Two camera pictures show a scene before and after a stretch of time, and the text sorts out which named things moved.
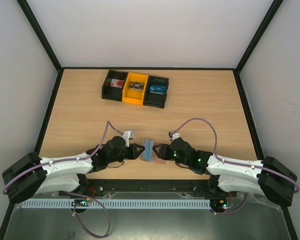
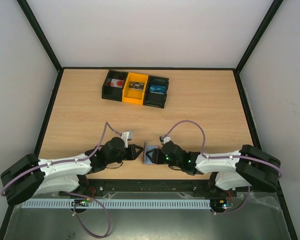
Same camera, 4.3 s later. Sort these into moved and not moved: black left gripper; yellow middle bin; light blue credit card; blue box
Moved: light blue credit card
Not moved: yellow middle bin; blue box; black left gripper
